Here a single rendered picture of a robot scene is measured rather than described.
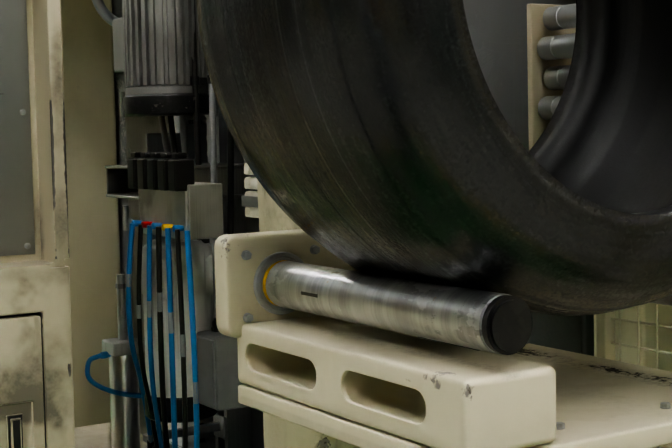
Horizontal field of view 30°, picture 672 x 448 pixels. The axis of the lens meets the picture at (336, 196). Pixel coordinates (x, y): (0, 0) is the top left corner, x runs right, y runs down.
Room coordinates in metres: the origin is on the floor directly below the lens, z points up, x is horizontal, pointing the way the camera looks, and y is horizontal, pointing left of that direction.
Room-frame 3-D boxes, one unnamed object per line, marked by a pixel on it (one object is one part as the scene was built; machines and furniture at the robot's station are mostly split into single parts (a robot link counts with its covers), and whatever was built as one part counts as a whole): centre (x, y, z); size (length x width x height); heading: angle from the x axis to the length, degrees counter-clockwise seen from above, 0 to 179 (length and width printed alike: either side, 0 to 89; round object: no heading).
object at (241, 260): (1.29, -0.06, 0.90); 0.40 x 0.03 x 0.10; 122
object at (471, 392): (1.07, -0.03, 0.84); 0.36 x 0.09 x 0.06; 32
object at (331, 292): (1.07, -0.04, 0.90); 0.35 x 0.05 x 0.05; 32
